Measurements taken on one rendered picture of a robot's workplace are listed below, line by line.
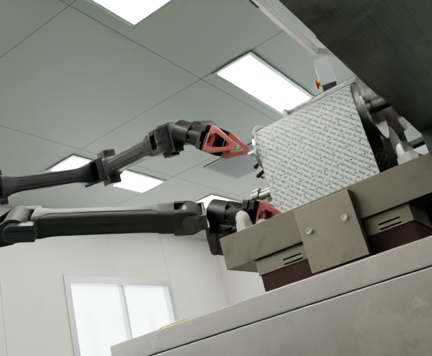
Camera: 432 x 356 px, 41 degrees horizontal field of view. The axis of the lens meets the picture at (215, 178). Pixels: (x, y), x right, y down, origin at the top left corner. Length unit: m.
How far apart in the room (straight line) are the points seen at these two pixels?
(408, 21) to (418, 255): 0.32
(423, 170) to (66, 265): 5.07
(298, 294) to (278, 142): 0.45
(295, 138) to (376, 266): 0.46
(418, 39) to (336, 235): 0.32
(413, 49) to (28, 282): 4.85
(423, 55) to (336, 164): 0.38
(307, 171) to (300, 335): 0.42
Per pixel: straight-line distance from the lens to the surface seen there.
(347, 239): 0.93
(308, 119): 1.24
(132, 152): 1.64
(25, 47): 3.45
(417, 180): 0.93
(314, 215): 0.95
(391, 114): 1.46
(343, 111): 1.22
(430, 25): 0.82
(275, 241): 1.00
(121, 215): 1.28
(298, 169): 1.22
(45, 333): 5.42
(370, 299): 0.87
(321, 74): 1.93
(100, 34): 3.42
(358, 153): 1.18
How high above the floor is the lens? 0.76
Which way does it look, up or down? 21 degrees up
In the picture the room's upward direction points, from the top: 14 degrees counter-clockwise
